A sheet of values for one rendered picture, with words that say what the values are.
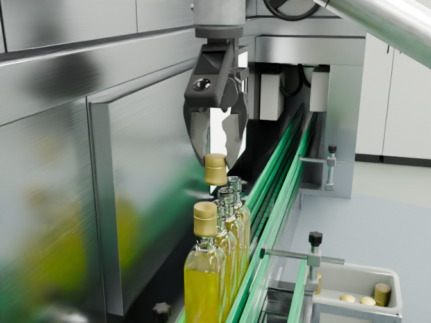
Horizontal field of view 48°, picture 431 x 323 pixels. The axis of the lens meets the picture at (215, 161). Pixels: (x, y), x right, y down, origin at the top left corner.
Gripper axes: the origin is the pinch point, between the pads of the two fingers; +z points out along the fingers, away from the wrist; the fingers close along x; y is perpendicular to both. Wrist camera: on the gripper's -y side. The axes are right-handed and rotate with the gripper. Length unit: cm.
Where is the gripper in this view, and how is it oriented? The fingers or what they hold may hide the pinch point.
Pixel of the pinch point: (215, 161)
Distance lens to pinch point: 75.2
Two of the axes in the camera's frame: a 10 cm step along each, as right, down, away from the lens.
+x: -9.6, -0.9, 2.6
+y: 2.7, -3.1, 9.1
